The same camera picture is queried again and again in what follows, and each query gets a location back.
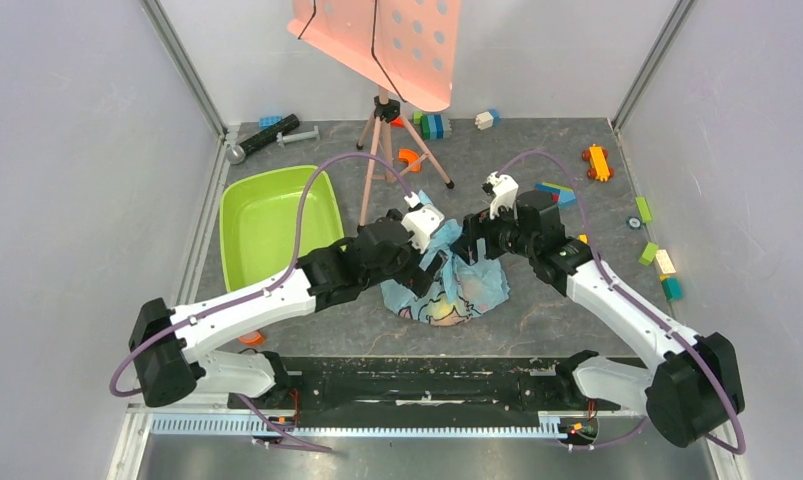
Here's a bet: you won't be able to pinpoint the orange curved toy piece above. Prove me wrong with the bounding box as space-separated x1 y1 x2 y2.
397 148 425 173

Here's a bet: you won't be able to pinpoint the pink perforated board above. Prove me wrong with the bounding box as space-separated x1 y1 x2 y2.
287 0 462 112

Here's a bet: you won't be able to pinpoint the small round blue wheel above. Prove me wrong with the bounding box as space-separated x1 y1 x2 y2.
627 216 643 230

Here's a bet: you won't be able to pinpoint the black microphone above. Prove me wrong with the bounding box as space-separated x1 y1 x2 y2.
225 114 300 164

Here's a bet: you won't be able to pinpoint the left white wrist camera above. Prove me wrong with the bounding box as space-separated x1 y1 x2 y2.
401 192 445 253

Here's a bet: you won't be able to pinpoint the green blue brick stack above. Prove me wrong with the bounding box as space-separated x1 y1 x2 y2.
412 111 452 140

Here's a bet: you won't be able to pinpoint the light blue cartoon plastic bag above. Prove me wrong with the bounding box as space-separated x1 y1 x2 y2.
380 219 510 327

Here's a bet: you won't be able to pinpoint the orange yellow toy car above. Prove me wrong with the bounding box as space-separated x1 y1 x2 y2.
581 144 615 182

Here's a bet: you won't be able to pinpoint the green flat brick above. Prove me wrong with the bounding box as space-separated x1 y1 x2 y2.
635 196 653 224

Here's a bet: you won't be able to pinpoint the orange half round toy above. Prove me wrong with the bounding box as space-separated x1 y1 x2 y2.
238 330 266 347

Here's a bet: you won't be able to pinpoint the red blue wedge blocks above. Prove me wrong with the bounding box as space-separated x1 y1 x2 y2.
535 182 577 208

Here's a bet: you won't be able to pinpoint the grey plastic syringe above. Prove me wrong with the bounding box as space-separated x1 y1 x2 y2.
276 126 320 147

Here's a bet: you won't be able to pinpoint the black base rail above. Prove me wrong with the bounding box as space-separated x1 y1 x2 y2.
252 356 620 428

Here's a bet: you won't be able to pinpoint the green plastic basin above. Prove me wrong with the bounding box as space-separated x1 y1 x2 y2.
219 165 344 292

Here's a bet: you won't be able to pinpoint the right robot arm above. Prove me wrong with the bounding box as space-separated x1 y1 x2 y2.
451 172 745 454

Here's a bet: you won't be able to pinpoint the white yellow teal bricks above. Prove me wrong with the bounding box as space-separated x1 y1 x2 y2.
654 249 684 301

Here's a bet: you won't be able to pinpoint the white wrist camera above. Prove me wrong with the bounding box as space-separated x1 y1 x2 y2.
401 192 445 253
486 172 519 220

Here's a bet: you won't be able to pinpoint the green small brick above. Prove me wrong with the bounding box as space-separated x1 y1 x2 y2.
638 242 659 266

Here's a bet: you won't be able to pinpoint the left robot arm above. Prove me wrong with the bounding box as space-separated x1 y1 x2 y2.
128 205 444 408

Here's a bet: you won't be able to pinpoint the pink tripod stand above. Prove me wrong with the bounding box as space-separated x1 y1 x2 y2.
355 87 455 230

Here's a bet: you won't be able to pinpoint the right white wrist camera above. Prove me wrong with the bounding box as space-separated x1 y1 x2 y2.
486 172 519 220

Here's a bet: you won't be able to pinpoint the white blue toy brick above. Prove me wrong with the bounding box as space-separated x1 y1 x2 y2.
474 109 500 130

